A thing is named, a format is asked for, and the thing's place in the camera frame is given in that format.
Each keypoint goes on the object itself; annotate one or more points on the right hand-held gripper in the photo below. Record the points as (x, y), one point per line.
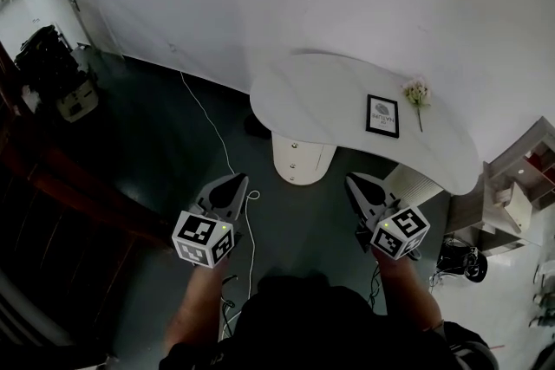
(401, 229)

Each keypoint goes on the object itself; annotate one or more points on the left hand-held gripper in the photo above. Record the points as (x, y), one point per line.
(201, 236)

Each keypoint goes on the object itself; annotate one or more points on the white drawer with gold knob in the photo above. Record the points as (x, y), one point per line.
(299, 162)
(303, 143)
(299, 179)

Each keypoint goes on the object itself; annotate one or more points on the person's right forearm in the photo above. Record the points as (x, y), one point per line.
(403, 290)

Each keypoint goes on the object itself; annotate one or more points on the person's left forearm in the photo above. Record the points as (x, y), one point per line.
(195, 307)

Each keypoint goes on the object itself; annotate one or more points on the white dressing table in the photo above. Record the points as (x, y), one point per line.
(312, 99)

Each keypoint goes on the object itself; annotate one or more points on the white ribbed table support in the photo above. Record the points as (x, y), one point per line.
(416, 182)

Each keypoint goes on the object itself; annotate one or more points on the grey wooden shelf unit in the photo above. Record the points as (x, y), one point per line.
(498, 186)

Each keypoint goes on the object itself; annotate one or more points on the black framed picture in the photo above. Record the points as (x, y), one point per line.
(382, 117)

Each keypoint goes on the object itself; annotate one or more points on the person's black top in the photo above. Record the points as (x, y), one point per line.
(312, 325)

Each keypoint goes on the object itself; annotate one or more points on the pale artificial flower stem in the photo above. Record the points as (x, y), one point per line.
(417, 93)

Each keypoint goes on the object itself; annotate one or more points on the dark brown wooden furniture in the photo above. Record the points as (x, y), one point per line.
(65, 203)

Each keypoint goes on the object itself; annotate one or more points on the red item in shelf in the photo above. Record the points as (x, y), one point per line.
(533, 160)

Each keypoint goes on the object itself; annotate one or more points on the beige box device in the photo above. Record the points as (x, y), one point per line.
(78, 101)

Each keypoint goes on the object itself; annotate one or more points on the black bag pile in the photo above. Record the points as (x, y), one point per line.
(47, 60)

